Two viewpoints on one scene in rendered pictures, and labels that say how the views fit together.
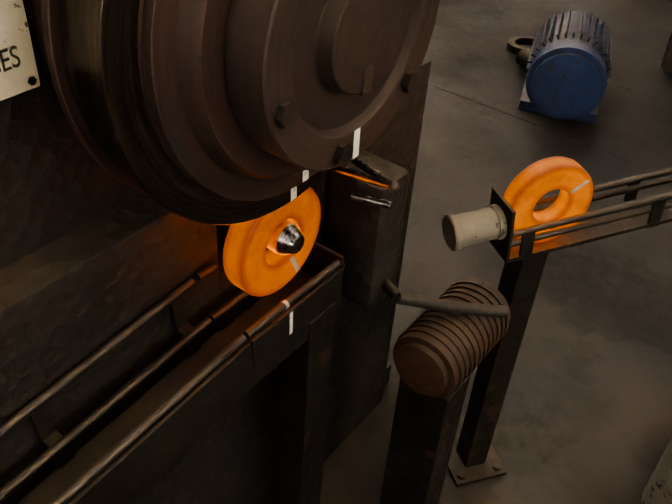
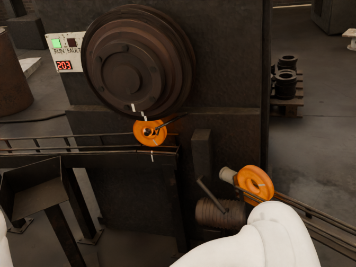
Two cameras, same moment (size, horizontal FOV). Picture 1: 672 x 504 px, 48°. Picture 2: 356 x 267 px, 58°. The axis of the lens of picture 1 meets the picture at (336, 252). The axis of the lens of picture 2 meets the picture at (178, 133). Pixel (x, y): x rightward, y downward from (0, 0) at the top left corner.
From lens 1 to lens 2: 1.28 m
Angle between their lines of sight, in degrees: 60
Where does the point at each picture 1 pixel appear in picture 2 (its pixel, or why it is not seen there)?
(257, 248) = (138, 128)
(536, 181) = (243, 170)
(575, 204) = (261, 192)
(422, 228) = not seen: outside the picture
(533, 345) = not seen: outside the picture
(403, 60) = (150, 92)
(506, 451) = not seen: outside the picture
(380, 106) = (141, 101)
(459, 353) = (204, 212)
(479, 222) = (228, 174)
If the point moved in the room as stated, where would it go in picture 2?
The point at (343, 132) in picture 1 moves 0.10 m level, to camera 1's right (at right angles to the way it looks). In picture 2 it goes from (127, 102) to (133, 113)
